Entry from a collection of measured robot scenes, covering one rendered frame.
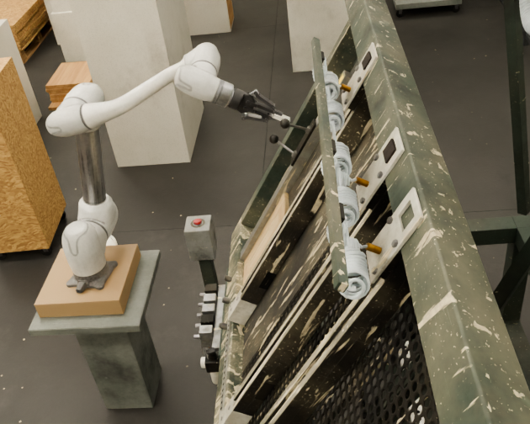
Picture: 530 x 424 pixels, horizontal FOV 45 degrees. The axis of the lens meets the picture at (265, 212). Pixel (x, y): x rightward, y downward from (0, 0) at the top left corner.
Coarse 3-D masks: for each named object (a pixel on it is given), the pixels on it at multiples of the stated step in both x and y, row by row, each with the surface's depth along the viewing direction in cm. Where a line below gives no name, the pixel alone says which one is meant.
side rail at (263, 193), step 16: (336, 48) 246; (352, 48) 244; (336, 64) 248; (352, 64) 248; (304, 112) 261; (288, 144) 270; (272, 160) 282; (288, 160) 275; (272, 176) 281; (256, 192) 290; (272, 192) 286; (256, 208) 291; (256, 224) 297
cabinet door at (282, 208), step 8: (280, 200) 257; (288, 200) 252; (280, 208) 253; (288, 208) 248; (272, 216) 261; (280, 216) 249; (272, 224) 258; (264, 232) 263; (272, 232) 253; (264, 240) 260; (256, 248) 267; (264, 248) 256; (248, 256) 275; (256, 256) 264; (248, 264) 270; (248, 272) 266
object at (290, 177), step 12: (348, 72) 229; (312, 144) 242; (300, 156) 246; (288, 168) 255; (300, 168) 249; (288, 180) 253; (276, 192) 259; (288, 192) 256; (276, 204) 260; (264, 216) 264; (252, 240) 272
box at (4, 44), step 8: (0, 24) 544; (8, 24) 557; (0, 32) 541; (8, 32) 556; (0, 40) 540; (8, 40) 555; (0, 48) 540; (8, 48) 554; (16, 48) 568; (0, 56) 539; (8, 56) 553; (16, 56) 567; (16, 64) 566; (24, 72) 581; (24, 80) 580; (24, 88) 579; (32, 96) 593; (32, 104) 592; (32, 112) 592; (40, 112) 609
